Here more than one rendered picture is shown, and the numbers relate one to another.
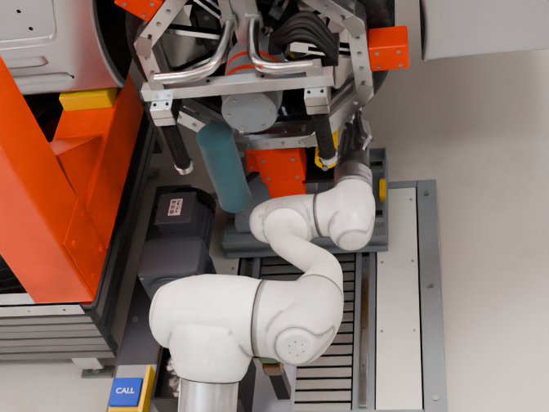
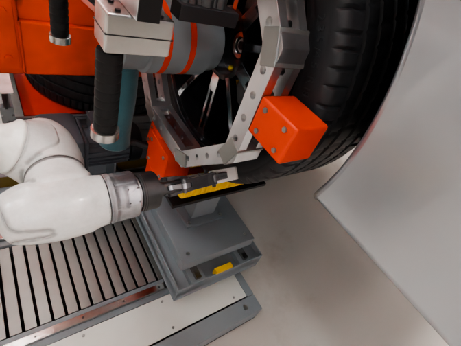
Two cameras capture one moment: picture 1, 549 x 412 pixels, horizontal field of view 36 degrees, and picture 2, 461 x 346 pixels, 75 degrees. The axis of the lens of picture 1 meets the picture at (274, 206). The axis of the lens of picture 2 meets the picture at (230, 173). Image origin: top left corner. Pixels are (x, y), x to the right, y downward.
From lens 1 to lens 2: 1.61 m
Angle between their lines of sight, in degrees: 20
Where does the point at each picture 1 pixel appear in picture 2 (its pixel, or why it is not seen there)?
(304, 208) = (38, 148)
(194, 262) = not seen: hidden behind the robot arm
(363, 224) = (17, 218)
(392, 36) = (300, 114)
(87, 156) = (72, 8)
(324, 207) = (44, 167)
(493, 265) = not seen: outside the picture
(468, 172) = (289, 333)
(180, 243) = (73, 131)
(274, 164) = (154, 150)
